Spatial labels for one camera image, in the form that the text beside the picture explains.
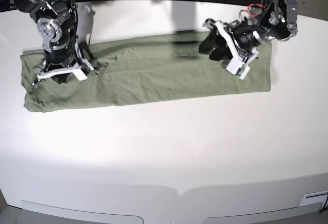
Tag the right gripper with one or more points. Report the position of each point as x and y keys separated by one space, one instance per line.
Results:
x=57 y=66

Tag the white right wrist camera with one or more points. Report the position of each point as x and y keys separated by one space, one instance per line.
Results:
x=81 y=71

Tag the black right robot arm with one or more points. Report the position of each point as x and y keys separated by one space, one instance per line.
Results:
x=56 y=22

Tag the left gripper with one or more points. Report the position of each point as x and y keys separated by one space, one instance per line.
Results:
x=245 y=36

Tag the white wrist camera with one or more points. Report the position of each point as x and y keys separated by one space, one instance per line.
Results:
x=238 y=68
x=81 y=71

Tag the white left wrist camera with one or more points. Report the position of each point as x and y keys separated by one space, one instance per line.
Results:
x=238 y=68

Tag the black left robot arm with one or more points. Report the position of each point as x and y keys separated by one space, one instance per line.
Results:
x=264 y=22

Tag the green T-shirt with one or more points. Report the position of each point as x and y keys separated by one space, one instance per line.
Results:
x=143 y=70

